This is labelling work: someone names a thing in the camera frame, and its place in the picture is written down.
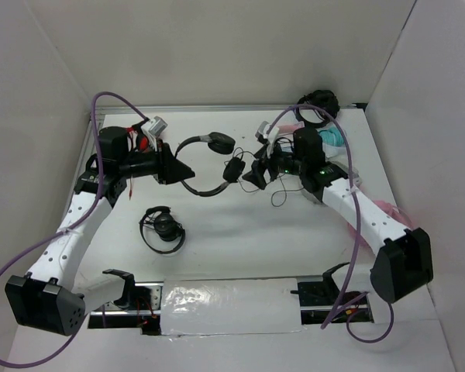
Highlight grey white headphones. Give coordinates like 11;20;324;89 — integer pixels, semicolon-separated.
298;161;362;205

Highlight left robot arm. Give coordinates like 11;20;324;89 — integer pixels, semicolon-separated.
5;126;195;336

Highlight small black folded headphones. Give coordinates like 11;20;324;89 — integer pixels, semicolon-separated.
139;205;186;256

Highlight pink blue cat-ear headphones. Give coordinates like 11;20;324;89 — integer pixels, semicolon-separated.
278;122;305;135

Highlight red black headphones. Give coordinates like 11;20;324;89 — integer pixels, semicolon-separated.
126;126;150;152

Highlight purple cable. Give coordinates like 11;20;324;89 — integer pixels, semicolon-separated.
270;103;396;344
0;91;150;368

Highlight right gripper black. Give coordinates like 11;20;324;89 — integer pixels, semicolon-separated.
242;137;306;190

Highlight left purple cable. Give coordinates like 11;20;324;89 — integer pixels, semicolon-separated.
0;91;150;368

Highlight black wired headphones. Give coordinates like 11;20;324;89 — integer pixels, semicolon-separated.
174;132;261;198

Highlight teal white headphones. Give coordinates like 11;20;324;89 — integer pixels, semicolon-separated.
319;127;346;158

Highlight black headphones at back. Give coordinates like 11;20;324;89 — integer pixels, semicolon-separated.
294;90;340;129

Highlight glossy white tape sheet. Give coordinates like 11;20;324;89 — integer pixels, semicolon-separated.
160;278;302;336

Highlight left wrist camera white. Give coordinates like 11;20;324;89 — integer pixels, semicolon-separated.
141;116;167;150

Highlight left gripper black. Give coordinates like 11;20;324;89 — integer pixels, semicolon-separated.
119;138;195;185

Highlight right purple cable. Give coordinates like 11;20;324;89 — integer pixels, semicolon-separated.
270;103;396;344

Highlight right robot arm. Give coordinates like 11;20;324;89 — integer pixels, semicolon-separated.
243;128;433;303

